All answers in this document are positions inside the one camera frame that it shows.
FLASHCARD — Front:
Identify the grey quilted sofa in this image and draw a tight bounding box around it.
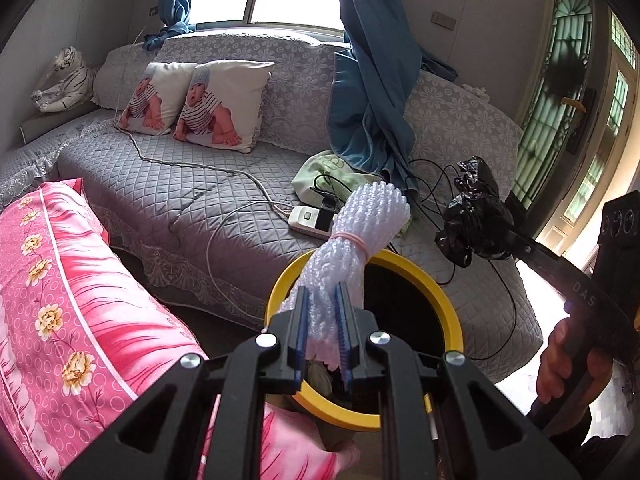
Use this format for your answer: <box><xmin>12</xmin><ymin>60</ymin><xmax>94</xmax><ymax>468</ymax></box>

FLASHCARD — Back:
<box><xmin>0</xmin><ymin>27</ymin><xmax>546</xmax><ymax>386</ymax></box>

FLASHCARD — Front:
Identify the grey pillow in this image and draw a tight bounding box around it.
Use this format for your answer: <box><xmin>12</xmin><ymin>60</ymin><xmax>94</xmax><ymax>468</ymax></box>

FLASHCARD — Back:
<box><xmin>20</xmin><ymin>107</ymin><xmax>101</xmax><ymax>143</ymax></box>

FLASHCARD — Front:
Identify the white power strip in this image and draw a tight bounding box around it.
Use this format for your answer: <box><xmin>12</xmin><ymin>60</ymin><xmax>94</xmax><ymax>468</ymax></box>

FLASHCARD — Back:
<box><xmin>287</xmin><ymin>205</ymin><xmax>333</xmax><ymax>236</ymax></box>

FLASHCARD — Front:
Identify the black plastic bag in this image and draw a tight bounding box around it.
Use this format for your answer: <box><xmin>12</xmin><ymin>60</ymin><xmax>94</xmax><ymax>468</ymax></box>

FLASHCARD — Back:
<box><xmin>434</xmin><ymin>156</ymin><xmax>516</xmax><ymax>268</ymax></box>

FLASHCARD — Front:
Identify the door handle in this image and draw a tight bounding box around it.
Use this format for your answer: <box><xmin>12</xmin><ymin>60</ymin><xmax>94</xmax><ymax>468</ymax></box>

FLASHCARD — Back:
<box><xmin>560</xmin><ymin>87</ymin><xmax>598</xmax><ymax>156</ymax></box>

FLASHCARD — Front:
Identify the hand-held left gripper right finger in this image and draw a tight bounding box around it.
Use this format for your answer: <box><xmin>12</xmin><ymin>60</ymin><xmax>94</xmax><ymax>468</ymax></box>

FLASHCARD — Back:
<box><xmin>336</xmin><ymin>282</ymin><xmax>583</xmax><ymax>480</ymax></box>

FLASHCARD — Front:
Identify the long blue curtain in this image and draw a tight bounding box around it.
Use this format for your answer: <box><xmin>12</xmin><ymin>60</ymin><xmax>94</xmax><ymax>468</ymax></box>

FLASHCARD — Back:
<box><xmin>327</xmin><ymin>0</ymin><xmax>458</xmax><ymax>196</ymax></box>

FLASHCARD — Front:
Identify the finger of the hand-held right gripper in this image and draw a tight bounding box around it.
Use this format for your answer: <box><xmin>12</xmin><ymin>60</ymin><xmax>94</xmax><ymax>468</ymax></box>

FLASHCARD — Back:
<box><xmin>502</xmin><ymin>192</ymin><xmax>563</xmax><ymax>276</ymax></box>

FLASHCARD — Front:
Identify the pink floral blanket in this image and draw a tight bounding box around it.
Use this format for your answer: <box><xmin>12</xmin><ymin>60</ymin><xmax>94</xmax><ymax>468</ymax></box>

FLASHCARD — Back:
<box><xmin>0</xmin><ymin>177</ymin><xmax>361</xmax><ymax>480</ymax></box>

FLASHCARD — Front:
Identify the white foam fruit net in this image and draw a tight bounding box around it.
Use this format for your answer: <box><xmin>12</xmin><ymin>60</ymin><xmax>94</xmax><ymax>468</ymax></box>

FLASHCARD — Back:
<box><xmin>277</xmin><ymin>181</ymin><xmax>413</xmax><ymax>371</ymax></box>

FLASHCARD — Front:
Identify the black cable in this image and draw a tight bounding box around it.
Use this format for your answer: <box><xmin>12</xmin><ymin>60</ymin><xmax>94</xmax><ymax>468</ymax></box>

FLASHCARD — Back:
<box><xmin>310</xmin><ymin>157</ymin><xmax>518</xmax><ymax>361</ymax></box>

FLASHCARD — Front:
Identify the green glass door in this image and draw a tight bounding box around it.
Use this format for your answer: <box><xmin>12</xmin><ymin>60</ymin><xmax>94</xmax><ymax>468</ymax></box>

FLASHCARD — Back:
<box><xmin>510</xmin><ymin>0</ymin><xmax>640</xmax><ymax>261</ymax></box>

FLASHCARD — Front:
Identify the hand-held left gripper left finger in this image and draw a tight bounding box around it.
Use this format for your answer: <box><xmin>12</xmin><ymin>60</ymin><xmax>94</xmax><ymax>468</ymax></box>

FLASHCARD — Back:
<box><xmin>60</xmin><ymin>287</ymin><xmax>313</xmax><ymax>480</ymax></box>

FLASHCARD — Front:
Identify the short blue curtain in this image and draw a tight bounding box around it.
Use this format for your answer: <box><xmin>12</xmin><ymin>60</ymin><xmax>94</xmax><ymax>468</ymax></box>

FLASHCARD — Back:
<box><xmin>142</xmin><ymin>0</ymin><xmax>198</xmax><ymax>51</ymax></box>

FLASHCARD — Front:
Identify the person's right hand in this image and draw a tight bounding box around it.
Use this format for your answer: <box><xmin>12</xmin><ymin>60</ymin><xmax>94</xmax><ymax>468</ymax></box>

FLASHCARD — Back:
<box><xmin>536</xmin><ymin>316</ymin><xmax>628</xmax><ymax>406</ymax></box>

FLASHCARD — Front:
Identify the green cloth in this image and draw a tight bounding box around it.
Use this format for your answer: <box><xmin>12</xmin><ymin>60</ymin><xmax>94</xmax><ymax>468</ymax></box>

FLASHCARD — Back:
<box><xmin>291</xmin><ymin>150</ymin><xmax>416</xmax><ymax>236</ymax></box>

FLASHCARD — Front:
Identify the yellow bin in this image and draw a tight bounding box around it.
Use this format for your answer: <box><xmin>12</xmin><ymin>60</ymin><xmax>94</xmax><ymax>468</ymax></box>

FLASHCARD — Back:
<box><xmin>265</xmin><ymin>250</ymin><xmax>463</xmax><ymax>433</ymax></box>

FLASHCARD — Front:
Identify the baby print pillow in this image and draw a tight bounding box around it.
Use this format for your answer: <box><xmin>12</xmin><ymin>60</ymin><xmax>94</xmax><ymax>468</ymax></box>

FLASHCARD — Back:
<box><xmin>114</xmin><ymin>62</ymin><xmax>198</xmax><ymax>136</ymax></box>
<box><xmin>172</xmin><ymin>60</ymin><xmax>275</xmax><ymax>154</ymax></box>

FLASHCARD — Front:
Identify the black charger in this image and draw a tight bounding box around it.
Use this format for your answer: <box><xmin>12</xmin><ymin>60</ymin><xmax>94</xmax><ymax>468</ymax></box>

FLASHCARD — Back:
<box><xmin>312</xmin><ymin>195</ymin><xmax>341</xmax><ymax>231</ymax></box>

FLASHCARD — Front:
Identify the plush white tiger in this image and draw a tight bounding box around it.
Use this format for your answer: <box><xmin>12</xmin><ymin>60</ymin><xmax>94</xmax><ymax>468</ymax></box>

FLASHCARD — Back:
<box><xmin>31</xmin><ymin>46</ymin><xmax>98</xmax><ymax>113</ymax></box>

